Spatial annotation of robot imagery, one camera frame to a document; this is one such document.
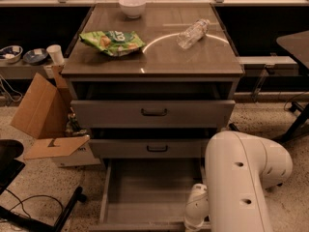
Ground green chip bag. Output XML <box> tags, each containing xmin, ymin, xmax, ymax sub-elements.
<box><xmin>79</xmin><ymin>31</ymin><xmax>146</xmax><ymax>57</ymax></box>

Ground grey bottom drawer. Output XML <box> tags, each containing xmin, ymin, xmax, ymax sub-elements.
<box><xmin>89</xmin><ymin>159</ymin><xmax>204</xmax><ymax>232</ymax></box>

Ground grey drawer cabinet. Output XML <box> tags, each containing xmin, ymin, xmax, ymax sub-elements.
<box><xmin>61</xmin><ymin>2</ymin><xmax>245</xmax><ymax>137</ymax></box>

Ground black stand with wheels left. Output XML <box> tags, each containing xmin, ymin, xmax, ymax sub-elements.
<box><xmin>0</xmin><ymin>138</ymin><xmax>88</xmax><ymax>232</ymax></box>

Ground white paper cup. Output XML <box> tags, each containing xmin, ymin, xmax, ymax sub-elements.
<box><xmin>46</xmin><ymin>44</ymin><xmax>65</xmax><ymax>66</ymax></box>

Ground grey top drawer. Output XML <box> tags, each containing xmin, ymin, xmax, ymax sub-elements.
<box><xmin>71</xmin><ymin>101</ymin><xmax>236</xmax><ymax>129</ymax></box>

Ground black stand base right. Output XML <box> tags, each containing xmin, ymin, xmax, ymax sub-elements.
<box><xmin>228</xmin><ymin>101</ymin><xmax>309</xmax><ymax>189</ymax></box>

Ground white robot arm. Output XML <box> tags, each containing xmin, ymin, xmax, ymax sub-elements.
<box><xmin>184</xmin><ymin>130</ymin><xmax>293</xmax><ymax>232</ymax></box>

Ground blue patterned bowl left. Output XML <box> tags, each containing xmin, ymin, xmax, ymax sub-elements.
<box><xmin>0</xmin><ymin>45</ymin><xmax>23</xmax><ymax>64</ymax></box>

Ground clear plastic water bottle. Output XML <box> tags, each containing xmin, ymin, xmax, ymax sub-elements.
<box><xmin>177</xmin><ymin>18</ymin><xmax>210</xmax><ymax>49</ymax></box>

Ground blue patterned bowl right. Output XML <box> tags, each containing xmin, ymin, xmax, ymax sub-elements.
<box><xmin>23</xmin><ymin>48</ymin><xmax>48</xmax><ymax>66</ymax></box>

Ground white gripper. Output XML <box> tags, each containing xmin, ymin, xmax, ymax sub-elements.
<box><xmin>183</xmin><ymin>184</ymin><xmax>209</xmax><ymax>232</ymax></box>

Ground white bowl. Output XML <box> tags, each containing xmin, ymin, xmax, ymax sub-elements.
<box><xmin>119</xmin><ymin>0</ymin><xmax>147</xmax><ymax>18</ymax></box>

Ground grey middle drawer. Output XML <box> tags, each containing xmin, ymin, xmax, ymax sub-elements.
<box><xmin>89</xmin><ymin>139</ymin><xmax>208</xmax><ymax>159</ymax></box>

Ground blue patterned bowl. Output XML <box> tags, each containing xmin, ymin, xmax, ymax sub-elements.
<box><xmin>23</xmin><ymin>48</ymin><xmax>48</xmax><ymax>66</ymax></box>
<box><xmin>0</xmin><ymin>45</ymin><xmax>23</xmax><ymax>64</ymax></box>

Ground black cable on floor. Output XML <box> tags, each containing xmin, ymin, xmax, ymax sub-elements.
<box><xmin>0</xmin><ymin>188</ymin><xmax>66</xmax><ymax>224</ymax></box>

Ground grey drawer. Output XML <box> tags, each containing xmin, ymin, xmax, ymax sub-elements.
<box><xmin>71</xmin><ymin>101</ymin><xmax>236</xmax><ymax>129</ymax></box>
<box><xmin>89</xmin><ymin>159</ymin><xmax>204</xmax><ymax>232</ymax></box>
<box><xmin>89</xmin><ymin>139</ymin><xmax>208</xmax><ymax>159</ymax></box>

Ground open cardboard box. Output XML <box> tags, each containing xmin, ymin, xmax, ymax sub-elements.
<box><xmin>11</xmin><ymin>73</ymin><xmax>100</xmax><ymax>167</ymax></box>

